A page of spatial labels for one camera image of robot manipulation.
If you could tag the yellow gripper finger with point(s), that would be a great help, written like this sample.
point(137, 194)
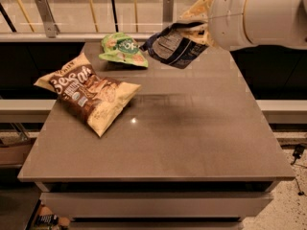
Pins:
point(198, 11)
point(200, 35)

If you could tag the grey drawer front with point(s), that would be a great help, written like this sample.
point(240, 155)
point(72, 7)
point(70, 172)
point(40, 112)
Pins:
point(156, 205)

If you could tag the brown sesame chip bag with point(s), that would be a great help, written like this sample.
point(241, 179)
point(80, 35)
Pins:
point(96, 100)

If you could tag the green chip bag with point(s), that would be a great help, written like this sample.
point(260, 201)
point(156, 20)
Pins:
point(122, 48)

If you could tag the blue chip bag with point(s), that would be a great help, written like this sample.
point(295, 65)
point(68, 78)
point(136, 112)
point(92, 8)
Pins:
point(171, 47)

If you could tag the black power adapter with cable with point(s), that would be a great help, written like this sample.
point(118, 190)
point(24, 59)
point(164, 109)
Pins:
point(298, 151)

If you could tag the horizontal metal rail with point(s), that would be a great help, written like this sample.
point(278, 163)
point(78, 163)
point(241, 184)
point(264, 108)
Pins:
point(27, 37)

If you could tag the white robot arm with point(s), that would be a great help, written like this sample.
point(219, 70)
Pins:
point(237, 24)

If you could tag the metal railing bracket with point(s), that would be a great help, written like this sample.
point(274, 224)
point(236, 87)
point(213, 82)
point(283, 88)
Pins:
point(51, 28)
point(167, 12)

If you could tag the metal railing bracket left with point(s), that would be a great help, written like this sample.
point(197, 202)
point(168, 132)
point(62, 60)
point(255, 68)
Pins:
point(51, 28)

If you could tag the metal railing bracket middle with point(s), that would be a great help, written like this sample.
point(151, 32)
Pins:
point(167, 12)

